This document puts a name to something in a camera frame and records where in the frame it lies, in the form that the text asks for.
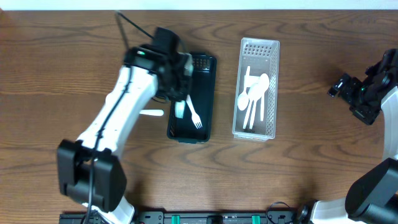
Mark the white plastic fork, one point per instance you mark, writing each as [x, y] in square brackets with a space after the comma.
[152, 112]
[195, 117]

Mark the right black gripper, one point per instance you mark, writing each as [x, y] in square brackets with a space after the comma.
[367, 117]

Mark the white spoon bowl down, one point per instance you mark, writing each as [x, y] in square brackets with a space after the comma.
[243, 98]

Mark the mint green plastic fork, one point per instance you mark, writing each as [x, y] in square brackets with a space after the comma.
[179, 109]

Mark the white spoon bowl up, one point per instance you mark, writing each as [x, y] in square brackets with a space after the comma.
[247, 119]

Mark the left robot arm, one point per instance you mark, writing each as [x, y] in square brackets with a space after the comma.
[89, 168]

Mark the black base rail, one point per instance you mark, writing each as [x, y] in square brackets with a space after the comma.
[199, 217]

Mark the white spoon horizontal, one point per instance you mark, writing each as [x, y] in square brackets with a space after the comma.
[253, 107]

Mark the white spoon clear basket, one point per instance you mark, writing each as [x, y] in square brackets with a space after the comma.
[264, 84]

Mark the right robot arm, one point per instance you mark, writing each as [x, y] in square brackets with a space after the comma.
[373, 197]

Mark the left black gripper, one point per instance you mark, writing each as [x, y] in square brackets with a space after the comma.
[180, 90]

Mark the clear plastic basket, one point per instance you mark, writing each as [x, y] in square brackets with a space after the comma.
[263, 57]

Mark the dark green plastic basket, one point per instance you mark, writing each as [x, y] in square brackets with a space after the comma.
[202, 91]

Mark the white label in clear basket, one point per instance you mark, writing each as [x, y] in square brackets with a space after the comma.
[250, 80]

